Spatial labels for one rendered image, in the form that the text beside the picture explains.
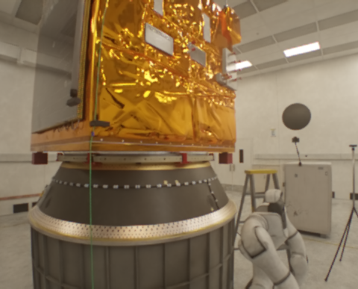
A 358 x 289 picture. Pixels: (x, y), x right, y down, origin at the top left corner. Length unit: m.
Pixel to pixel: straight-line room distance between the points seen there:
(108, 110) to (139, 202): 0.68
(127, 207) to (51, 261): 0.74
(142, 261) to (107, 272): 0.25
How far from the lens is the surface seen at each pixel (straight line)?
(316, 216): 4.94
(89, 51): 1.46
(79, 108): 1.35
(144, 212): 1.50
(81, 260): 1.63
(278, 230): 1.00
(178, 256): 1.60
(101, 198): 1.59
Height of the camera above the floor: 1.73
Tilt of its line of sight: 3 degrees up
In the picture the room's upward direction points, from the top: straight up
